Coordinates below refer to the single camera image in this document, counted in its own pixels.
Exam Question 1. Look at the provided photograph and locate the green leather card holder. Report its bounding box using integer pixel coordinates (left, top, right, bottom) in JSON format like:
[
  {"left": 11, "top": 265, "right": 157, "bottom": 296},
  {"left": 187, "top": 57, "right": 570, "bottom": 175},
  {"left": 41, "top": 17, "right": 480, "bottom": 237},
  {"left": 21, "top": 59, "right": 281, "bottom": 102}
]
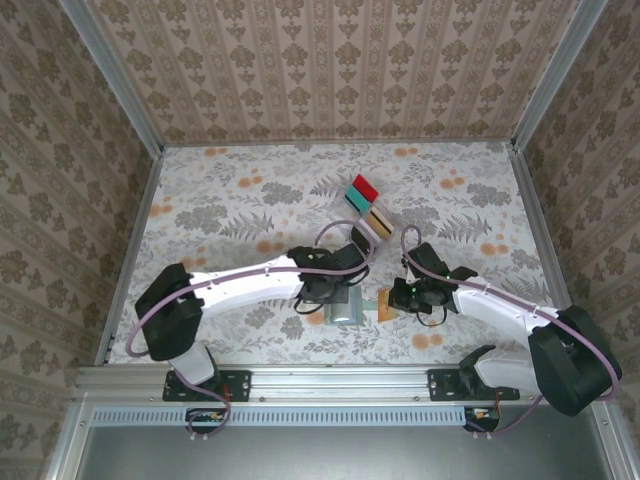
[{"left": 322, "top": 287, "right": 385, "bottom": 329}]

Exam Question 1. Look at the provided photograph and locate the orange plastic card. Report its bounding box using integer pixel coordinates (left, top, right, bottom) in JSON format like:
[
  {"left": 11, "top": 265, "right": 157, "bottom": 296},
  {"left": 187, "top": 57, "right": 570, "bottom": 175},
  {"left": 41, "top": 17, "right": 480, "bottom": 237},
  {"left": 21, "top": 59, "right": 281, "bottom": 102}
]
[{"left": 377, "top": 286, "right": 400, "bottom": 325}]

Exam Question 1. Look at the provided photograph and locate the clear acrylic card stand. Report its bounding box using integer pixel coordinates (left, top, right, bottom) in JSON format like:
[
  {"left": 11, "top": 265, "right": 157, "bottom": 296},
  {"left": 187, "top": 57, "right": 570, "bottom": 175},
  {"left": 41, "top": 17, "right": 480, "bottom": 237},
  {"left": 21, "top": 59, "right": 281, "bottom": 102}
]
[{"left": 332, "top": 172, "right": 399, "bottom": 251}]

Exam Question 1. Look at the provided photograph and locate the tan striped plastic card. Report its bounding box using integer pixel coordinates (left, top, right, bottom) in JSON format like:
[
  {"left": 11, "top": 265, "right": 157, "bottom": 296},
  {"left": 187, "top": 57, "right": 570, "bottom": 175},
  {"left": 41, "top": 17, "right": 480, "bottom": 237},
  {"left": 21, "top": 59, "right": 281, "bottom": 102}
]
[{"left": 368, "top": 207, "right": 395, "bottom": 237}]

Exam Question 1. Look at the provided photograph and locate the teal plastic card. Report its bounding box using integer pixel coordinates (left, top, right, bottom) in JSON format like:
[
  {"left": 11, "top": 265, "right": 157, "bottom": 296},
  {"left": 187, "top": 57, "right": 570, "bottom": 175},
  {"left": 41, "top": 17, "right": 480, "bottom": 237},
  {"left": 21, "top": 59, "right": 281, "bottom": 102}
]
[{"left": 343, "top": 183, "right": 372, "bottom": 211}]

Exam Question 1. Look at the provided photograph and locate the red plastic card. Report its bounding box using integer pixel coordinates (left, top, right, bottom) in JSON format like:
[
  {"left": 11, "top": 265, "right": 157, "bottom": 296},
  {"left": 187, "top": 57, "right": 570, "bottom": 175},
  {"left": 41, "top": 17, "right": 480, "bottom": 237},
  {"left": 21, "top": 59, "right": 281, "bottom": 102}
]
[{"left": 352, "top": 173, "right": 380, "bottom": 201}]

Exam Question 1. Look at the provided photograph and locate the aluminium front beam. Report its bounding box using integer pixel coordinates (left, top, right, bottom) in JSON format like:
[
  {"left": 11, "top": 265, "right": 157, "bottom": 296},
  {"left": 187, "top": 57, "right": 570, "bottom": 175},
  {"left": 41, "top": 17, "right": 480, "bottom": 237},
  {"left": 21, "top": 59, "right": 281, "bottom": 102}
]
[{"left": 74, "top": 363, "right": 611, "bottom": 404}]

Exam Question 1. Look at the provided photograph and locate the floral patterned table cover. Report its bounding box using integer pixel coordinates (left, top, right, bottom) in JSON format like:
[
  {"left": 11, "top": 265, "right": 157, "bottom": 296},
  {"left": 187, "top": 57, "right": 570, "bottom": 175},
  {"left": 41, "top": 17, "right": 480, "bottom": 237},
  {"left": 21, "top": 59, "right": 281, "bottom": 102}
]
[{"left": 107, "top": 142, "right": 581, "bottom": 366}]

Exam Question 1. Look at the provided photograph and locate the grey metal panel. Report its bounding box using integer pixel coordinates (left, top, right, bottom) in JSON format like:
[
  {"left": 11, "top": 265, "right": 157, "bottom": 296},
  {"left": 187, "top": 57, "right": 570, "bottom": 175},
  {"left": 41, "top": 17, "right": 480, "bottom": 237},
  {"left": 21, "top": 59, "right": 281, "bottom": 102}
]
[{"left": 74, "top": 424, "right": 619, "bottom": 480}]

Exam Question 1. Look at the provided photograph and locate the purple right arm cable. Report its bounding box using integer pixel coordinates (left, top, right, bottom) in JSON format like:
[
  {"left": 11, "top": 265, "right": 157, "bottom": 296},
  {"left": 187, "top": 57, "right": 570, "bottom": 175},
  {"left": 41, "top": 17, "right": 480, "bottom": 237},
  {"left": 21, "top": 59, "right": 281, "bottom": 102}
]
[{"left": 400, "top": 224, "right": 625, "bottom": 441}]

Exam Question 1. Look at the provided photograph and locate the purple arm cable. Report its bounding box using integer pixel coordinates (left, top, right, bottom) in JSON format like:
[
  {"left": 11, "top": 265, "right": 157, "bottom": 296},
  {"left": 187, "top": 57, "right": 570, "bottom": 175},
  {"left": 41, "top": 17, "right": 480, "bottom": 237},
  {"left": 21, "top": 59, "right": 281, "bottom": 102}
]
[
  {"left": 400, "top": 224, "right": 625, "bottom": 441},
  {"left": 124, "top": 221, "right": 375, "bottom": 444}
]

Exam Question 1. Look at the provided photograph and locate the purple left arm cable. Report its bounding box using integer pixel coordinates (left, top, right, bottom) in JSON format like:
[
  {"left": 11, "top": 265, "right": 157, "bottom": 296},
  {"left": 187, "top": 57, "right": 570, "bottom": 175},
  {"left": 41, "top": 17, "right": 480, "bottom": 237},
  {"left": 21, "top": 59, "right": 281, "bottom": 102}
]
[{"left": 124, "top": 221, "right": 375, "bottom": 444}]

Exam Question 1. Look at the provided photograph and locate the white slotted cable duct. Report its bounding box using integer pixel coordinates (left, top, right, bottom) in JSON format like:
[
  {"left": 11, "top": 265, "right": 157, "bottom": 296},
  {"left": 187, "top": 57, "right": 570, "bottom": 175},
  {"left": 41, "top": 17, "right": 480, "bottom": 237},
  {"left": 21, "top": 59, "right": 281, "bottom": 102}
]
[{"left": 91, "top": 405, "right": 471, "bottom": 427}]

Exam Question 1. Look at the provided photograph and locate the aluminium table side rail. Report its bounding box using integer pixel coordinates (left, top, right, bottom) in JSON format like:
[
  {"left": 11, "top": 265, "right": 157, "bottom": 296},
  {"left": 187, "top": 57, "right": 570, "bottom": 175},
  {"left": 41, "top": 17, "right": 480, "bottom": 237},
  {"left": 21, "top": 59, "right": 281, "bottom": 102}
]
[
  {"left": 507, "top": 142, "right": 571, "bottom": 314},
  {"left": 94, "top": 147, "right": 166, "bottom": 366}
]

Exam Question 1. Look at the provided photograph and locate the black wired connector box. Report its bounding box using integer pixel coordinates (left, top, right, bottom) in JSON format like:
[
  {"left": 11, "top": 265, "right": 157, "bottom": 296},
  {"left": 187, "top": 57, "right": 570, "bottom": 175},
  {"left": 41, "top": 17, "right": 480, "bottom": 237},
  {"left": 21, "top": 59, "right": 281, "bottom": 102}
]
[
  {"left": 462, "top": 405, "right": 502, "bottom": 434},
  {"left": 185, "top": 407, "right": 232, "bottom": 435}
]

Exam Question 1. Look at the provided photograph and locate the aluminium lower frame rail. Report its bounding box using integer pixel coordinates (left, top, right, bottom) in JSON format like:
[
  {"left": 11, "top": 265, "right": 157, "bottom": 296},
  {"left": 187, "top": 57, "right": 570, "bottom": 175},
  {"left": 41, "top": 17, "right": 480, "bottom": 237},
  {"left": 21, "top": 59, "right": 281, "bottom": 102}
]
[
  {"left": 589, "top": 399, "right": 640, "bottom": 480},
  {"left": 44, "top": 394, "right": 96, "bottom": 480}
]

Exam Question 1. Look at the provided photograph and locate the aluminium frame post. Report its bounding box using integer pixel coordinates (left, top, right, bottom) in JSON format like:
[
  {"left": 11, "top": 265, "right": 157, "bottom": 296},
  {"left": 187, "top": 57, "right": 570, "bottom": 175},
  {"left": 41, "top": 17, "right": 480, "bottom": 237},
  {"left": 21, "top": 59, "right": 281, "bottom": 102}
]
[
  {"left": 58, "top": 0, "right": 166, "bottom": 154},
  {"left": 512, "top": 0, "right": 609, "bottom": 151}
]

